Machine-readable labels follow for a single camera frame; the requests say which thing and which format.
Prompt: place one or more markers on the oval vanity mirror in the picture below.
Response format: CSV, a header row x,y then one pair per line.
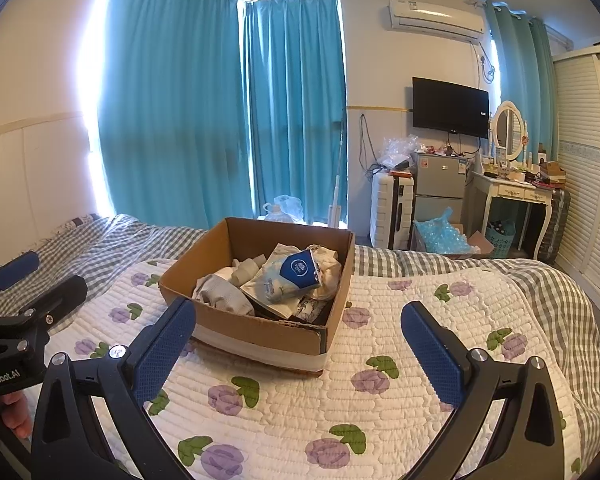
x,y
509,127

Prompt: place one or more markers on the cream cloth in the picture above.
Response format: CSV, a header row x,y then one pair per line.
x,y
327,270

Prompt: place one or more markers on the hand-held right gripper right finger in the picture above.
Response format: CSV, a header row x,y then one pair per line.
x,y
432,355

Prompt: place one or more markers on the black wall television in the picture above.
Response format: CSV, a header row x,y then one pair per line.
x,y
450,105

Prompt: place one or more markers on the white plastic bag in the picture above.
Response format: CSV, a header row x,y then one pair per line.
x,y
285,207

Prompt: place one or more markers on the white floral quilt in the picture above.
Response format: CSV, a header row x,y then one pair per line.
x,y
380,410

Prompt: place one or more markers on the grey mini fridge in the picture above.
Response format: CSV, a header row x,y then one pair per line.
x,y
437,180

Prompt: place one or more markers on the teal basket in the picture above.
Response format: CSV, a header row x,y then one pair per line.
x,y
500,240

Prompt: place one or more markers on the blue label tissue pack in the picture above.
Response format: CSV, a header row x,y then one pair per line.
x,y
292,267

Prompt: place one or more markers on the grey cloth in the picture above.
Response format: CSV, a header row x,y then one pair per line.
x,y
220,292

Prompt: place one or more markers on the narrow teal curtain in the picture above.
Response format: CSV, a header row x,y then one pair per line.
x,y
525,75

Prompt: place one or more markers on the white sock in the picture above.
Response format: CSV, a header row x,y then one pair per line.
x,y
245,270

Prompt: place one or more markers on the white air conditioner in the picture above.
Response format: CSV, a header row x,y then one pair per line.
x,y
435,20

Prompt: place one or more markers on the person's left hand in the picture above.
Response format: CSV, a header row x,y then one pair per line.
x,y
12,410

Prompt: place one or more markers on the white dressing table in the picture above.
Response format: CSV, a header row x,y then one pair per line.
x,y
517,192

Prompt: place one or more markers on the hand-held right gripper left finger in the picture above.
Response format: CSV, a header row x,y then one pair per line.
x,y
162,350

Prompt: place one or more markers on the wide teal curtain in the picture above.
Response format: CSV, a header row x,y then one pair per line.
x,y
175,85

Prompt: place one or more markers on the brown cardboard box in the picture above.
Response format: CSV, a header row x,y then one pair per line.
x,y
260,335

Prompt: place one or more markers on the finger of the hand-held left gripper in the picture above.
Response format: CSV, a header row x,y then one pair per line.
x,y
62,295
15,267

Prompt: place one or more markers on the white mop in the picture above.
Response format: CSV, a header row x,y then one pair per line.
x,y
339,185

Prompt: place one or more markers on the small open cardboard box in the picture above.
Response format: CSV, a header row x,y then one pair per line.
x,y
482,245

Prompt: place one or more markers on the white louvred wardrobe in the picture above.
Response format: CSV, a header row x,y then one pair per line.
x,y
590,170

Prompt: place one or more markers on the dark suitcase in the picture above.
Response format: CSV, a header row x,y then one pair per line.
x,y
555,225

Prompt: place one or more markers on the white suitcase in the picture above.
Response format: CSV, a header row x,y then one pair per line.
x,y
387,210

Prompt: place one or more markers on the blue plastic bag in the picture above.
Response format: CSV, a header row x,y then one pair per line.
x,y
440,235

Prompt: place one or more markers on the clear plastic bag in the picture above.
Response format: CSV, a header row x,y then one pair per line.
x,y
397,147

